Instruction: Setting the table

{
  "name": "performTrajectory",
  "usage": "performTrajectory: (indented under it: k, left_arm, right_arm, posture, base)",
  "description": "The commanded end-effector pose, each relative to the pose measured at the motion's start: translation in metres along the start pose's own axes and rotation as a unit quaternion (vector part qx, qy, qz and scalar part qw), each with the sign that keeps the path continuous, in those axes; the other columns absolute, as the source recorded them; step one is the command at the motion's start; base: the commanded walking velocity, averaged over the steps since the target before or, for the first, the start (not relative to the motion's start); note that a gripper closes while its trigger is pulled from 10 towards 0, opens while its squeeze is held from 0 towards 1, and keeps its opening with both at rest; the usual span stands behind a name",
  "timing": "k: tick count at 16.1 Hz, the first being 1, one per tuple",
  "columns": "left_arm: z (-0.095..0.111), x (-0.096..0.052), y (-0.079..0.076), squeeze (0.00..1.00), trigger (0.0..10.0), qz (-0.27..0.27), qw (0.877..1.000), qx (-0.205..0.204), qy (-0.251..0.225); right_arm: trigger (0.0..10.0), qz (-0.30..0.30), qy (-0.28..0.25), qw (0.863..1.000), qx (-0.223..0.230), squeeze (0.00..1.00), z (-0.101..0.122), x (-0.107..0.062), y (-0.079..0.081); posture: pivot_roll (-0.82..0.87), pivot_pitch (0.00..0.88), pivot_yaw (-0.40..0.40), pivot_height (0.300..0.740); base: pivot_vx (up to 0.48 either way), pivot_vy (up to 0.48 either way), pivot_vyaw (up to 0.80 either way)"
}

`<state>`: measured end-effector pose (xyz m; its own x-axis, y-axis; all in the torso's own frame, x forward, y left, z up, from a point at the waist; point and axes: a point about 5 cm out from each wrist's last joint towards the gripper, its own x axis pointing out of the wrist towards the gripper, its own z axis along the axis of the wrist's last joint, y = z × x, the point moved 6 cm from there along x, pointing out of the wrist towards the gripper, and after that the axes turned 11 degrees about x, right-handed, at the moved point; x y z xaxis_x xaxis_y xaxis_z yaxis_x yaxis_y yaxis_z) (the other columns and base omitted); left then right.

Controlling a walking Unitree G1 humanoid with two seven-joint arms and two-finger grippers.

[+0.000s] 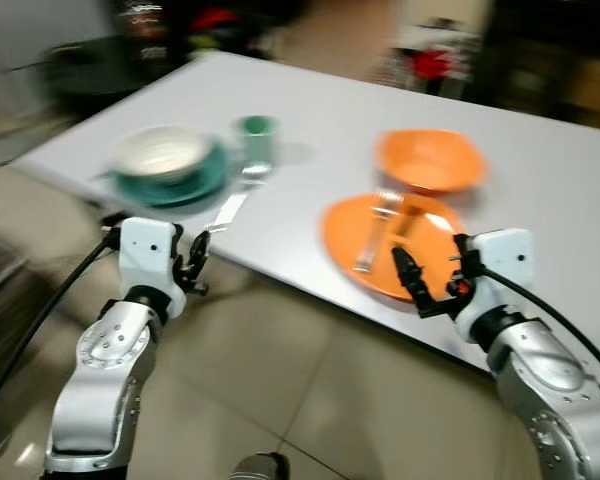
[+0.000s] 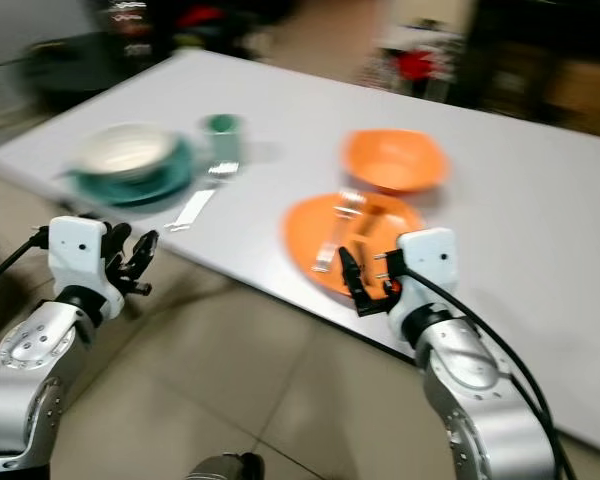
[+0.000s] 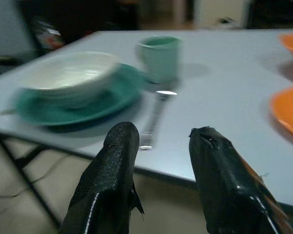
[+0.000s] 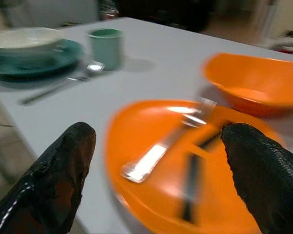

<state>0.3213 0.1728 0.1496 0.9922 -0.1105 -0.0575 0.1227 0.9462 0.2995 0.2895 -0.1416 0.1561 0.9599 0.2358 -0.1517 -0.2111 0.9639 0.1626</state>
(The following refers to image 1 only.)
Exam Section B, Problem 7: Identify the orange plate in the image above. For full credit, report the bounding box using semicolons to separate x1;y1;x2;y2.
320;191;469;302

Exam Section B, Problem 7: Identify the teal plate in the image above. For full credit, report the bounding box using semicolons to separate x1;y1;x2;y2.
107;140;232;209

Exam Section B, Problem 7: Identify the white bowl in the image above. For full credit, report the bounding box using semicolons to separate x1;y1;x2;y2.
112;124;214;187

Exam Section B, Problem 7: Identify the orange bowl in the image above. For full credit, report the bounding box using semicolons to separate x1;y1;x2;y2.
375;128;489;197

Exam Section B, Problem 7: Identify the green cup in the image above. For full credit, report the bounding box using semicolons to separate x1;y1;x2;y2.
234;114;280;167

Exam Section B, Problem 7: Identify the red and white toy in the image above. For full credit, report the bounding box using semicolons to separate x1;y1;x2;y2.
395;30;476;85

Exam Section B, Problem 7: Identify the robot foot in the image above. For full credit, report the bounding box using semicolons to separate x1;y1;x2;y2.
229;452;292;480

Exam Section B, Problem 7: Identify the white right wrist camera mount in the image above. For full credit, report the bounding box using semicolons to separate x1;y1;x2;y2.
460;228;537;313

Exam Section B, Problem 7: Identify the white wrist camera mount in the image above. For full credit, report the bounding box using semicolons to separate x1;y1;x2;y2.
460;228;537;313
117;215;187;295

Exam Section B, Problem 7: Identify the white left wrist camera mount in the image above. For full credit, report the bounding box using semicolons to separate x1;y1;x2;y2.
117;215;187;295

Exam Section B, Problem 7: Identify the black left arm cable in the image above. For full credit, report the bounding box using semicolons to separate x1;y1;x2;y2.
0;225;122;433

